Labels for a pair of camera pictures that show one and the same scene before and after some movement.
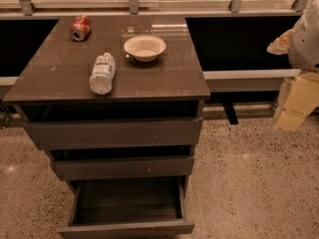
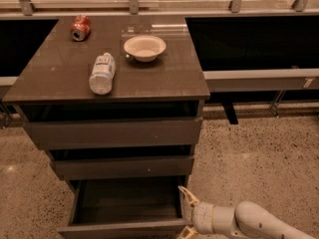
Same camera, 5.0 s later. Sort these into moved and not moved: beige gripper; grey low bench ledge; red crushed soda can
Moved: beige gripper
Not moved: grey low bench ledge; red crushed soda can
